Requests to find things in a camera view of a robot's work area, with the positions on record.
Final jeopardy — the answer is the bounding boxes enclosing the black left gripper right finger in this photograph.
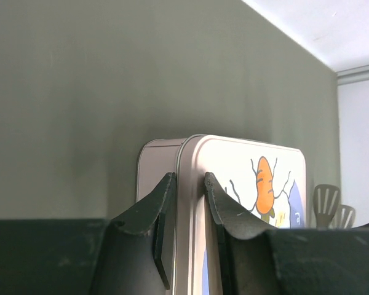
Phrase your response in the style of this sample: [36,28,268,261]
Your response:
[204,172,369,294]

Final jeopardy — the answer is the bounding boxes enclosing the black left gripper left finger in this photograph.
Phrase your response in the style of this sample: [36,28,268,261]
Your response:
[0,173,176,294]

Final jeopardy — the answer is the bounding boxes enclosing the silver tin lid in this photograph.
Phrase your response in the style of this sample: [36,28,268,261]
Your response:
[172,135,306,294]

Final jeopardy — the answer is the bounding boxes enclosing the metal serving tongs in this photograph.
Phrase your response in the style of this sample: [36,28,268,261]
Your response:
[313,184,355,229]

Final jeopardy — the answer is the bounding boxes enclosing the pink cookie tin box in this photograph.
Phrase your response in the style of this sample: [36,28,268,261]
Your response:
[136,138,185,201]

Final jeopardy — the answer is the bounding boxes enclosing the aluminium frame post right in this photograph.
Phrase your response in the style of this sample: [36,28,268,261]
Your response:
[336,65,369,85]

